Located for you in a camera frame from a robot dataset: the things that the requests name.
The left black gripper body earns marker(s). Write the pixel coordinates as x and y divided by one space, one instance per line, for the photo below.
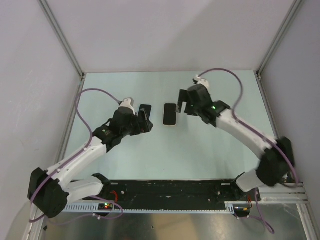
133 129

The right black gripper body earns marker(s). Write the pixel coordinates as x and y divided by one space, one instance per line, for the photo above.
193 108

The beige phone case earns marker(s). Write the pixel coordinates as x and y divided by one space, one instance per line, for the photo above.
163 115

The black phone pink edge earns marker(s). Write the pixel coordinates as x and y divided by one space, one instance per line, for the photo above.
170 113

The black smartphone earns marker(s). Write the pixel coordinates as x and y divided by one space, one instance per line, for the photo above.
146 108

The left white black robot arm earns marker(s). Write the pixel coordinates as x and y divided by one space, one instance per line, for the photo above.
52 189

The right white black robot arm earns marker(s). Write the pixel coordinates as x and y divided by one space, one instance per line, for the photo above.
275 154

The left controller board with LEDs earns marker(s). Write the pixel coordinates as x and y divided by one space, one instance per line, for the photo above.
105 206

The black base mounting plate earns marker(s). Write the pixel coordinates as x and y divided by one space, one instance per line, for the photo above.
221 190

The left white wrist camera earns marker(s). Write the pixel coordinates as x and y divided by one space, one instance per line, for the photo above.
128 103

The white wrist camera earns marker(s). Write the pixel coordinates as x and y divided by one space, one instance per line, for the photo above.
197 80
128 103

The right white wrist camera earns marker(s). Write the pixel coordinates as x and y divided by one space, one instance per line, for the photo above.
197 80

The left aluminium side rail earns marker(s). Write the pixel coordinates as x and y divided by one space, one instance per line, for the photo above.
69 124

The aluminium side rail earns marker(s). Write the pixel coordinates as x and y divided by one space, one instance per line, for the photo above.
267 103
69 124

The right aluminium side rail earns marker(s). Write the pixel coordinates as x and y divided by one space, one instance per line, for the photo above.
267 103

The white slotted cable duct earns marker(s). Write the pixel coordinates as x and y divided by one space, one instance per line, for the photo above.
92 207

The right controller board with wires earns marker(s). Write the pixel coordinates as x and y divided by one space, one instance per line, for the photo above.
242 211

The right aluminium corner post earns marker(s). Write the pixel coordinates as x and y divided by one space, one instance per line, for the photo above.
280 34

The aluminium corner post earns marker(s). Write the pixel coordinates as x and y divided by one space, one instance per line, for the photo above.
280 34
49 14

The left aluminium corner post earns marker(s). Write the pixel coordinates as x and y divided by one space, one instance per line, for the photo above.
49 14

